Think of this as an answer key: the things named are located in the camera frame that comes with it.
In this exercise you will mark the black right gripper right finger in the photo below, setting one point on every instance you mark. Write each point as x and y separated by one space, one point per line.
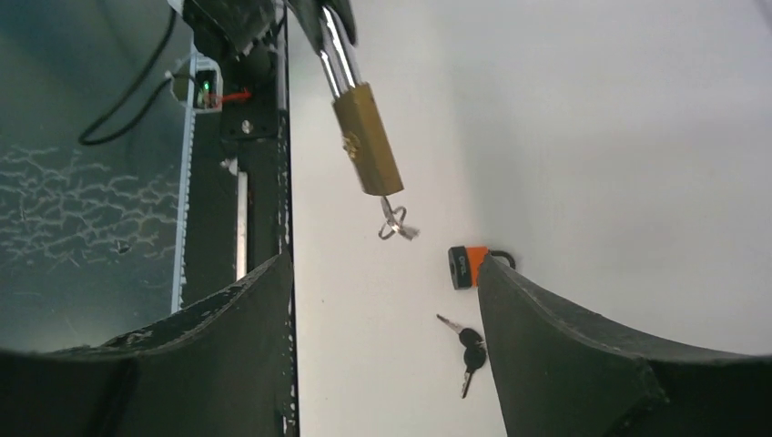
562 370

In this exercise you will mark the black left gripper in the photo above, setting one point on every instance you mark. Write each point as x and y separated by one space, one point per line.
226 29

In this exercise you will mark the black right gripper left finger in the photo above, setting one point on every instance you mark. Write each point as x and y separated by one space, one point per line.
219 367

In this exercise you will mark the black-headed key bunch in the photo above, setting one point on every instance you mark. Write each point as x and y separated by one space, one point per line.
474 354

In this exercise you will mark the large brass padlock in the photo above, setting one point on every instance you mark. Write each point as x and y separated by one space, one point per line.
364 139

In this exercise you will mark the orange black padlock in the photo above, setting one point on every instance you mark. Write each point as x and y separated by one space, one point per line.
465 261

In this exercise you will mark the silver brass-padlock keys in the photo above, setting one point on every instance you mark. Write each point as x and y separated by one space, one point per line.
394 222

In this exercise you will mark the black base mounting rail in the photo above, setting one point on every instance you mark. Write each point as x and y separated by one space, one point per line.
233 193

